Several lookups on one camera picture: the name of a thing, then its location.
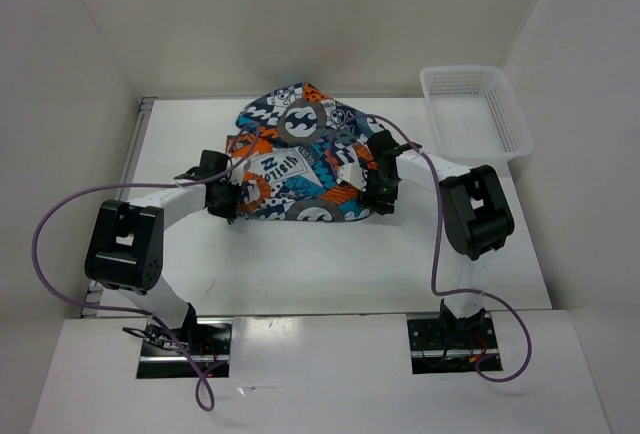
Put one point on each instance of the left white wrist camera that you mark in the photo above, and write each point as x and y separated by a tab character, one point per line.
243	173

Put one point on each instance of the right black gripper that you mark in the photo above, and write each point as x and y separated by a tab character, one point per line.
368	198

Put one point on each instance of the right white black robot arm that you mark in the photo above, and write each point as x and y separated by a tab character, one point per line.
473	221

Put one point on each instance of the colourful patterned shorts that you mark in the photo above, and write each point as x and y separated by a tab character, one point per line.
297	137

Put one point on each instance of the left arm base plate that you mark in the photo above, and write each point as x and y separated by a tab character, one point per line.
161	359

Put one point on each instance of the white plastic mesh basket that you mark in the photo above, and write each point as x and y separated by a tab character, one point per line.
474	114

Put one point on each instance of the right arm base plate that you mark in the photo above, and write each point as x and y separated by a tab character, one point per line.
431	353

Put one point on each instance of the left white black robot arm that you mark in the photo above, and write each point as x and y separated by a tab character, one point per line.
126	250

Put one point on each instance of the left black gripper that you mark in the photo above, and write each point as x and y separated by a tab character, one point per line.
230	211

